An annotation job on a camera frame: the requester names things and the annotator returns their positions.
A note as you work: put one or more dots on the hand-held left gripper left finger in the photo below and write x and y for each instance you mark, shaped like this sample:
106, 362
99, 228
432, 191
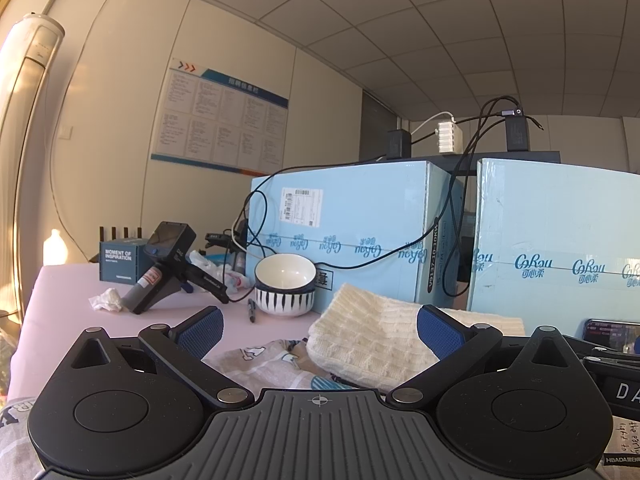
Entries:
200, 334

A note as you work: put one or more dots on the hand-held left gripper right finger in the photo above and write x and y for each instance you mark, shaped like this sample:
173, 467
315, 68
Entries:
440, 332

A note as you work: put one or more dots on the white handwritten paper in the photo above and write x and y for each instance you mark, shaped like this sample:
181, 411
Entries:
627, 435

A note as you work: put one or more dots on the black marker pen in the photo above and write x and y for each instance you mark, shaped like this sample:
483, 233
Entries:
251, 310

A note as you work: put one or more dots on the crumpled clear plastic wrap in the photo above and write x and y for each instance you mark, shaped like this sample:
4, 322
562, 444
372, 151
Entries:
215, 270

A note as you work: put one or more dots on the white knitted sweater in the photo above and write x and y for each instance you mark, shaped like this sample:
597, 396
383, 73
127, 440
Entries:
370, 342

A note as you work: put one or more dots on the spare black hand-held gripper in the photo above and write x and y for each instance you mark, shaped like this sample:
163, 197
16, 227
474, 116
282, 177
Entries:
170, 265

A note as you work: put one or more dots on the cartoon printed blanket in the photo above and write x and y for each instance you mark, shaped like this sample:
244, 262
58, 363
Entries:
272, 365

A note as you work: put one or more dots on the black striped white bowl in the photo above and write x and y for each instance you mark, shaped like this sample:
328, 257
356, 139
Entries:
284, 302

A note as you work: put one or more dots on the crumpled white tissue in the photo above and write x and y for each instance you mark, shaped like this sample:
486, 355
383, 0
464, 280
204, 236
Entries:
106, 301

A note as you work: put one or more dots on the white bowl with dark rim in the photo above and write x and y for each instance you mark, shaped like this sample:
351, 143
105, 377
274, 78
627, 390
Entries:
285, 272

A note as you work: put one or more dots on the dark blue small box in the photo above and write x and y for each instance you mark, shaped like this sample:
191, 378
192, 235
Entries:
118, 260

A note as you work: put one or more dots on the black router with antennas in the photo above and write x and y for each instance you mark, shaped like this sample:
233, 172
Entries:
120, 233

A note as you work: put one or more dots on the light blue carton with label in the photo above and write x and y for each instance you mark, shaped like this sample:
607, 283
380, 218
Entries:
350, 220

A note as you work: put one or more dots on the white plastic bottle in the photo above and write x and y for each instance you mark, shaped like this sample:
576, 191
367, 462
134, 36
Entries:
54, 249

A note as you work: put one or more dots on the small black power adapter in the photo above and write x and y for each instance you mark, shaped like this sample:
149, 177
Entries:
398, 143

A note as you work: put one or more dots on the white power strip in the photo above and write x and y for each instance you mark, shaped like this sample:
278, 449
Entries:
448, 136

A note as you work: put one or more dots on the tall black power adapter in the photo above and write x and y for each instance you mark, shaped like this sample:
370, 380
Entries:
517, 132

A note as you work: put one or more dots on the white standing air conditioner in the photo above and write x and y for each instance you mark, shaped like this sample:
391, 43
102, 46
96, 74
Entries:
27, 110

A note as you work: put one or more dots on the wall poster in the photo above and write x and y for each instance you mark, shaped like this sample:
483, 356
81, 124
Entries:
220, 116

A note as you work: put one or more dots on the white wall switch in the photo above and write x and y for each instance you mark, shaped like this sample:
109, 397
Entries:
66, 131

